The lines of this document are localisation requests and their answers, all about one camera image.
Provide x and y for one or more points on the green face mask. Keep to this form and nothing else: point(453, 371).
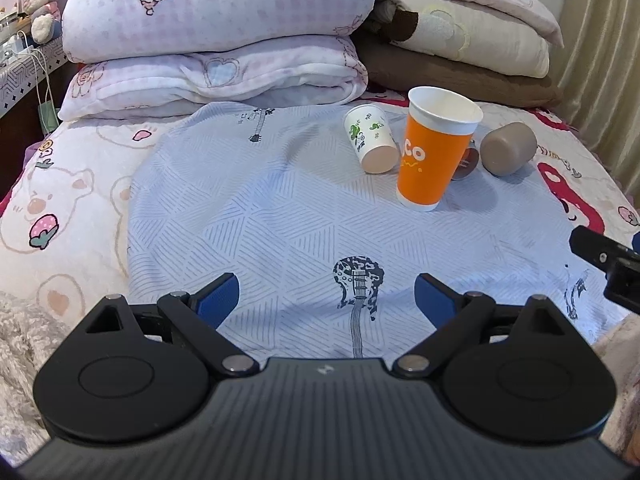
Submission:
point(48, 116)

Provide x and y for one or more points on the light blue guitar-print cloth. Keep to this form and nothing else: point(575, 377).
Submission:
point(250, 210)

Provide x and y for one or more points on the orange paper cup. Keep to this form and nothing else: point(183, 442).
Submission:
point(430, 160)

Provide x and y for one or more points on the white paper cup green print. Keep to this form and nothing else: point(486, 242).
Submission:
point(367, 132)

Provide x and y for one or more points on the pink checked pillow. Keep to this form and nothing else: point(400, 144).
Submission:
point(200, 5)

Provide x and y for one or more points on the folded cream flower blanket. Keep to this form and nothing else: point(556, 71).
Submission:
point(500, 45)

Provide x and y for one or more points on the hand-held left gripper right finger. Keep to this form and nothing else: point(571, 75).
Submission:
point(432, 301)

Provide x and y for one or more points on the side table with patterned cover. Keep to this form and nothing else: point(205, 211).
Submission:
point(20, 75)

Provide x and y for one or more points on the beige curtain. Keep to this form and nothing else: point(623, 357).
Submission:
point(600, 35)

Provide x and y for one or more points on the folded pink heart-print quilt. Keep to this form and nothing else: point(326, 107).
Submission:
point(200, 80)

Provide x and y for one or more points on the fuzzy beige blanket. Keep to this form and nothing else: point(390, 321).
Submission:
point(20, 340)

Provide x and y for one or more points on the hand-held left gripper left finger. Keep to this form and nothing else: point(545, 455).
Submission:
point(220, 301)

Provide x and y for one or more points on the fluffy pink cloth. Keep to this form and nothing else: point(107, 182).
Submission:
point(622, 360)

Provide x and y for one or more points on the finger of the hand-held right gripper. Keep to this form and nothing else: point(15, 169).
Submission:
point(595, 247)

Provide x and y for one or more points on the folded brown blanket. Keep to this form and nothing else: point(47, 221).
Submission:
point(450, 77)

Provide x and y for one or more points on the brown plastic cup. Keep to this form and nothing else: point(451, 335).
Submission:
point(507, 147)

